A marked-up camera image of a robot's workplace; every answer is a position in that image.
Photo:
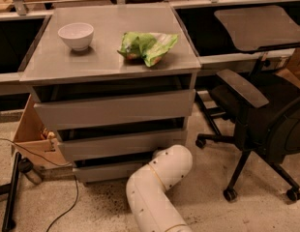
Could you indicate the grey drawer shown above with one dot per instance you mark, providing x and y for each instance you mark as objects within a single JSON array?
[
  {"x": 106, "y": 172},
  {"x": 95, "y": 148},
  {"x": 64, "y": 115}
]

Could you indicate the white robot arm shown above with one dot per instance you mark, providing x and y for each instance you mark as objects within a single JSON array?
[{"x": 146, "y": 188}]

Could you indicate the grey drawer cabinet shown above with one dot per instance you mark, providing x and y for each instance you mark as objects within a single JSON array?
[{"x": 57, "y": 73}]

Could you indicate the grey bottom drawer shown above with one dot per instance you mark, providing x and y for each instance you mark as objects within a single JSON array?
[{"x": 106, "y": 172}]

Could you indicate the grey top drawer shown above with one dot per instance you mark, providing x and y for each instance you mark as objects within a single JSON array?
[{"x": 64, "y": 115}]

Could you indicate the green chip bag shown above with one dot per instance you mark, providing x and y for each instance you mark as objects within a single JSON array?
[{"x": 150, "y": 47}]

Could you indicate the white ceramic bowl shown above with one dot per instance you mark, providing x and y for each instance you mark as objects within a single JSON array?
[{"x": 77, "y": 36}]

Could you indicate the black office chair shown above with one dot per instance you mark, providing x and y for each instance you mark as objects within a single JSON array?
[{"x": 265, "y": 107}]

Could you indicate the cardboard box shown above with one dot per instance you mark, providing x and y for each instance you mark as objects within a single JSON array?
[{"x": 35, "y": 141}]

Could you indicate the dark bottle on floor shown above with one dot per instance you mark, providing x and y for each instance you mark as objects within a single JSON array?
[{"x": 26, "y": 167}]

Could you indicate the black metal stand leg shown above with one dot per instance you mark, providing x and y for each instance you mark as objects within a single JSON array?
[{"x": 10, "y": 189}]

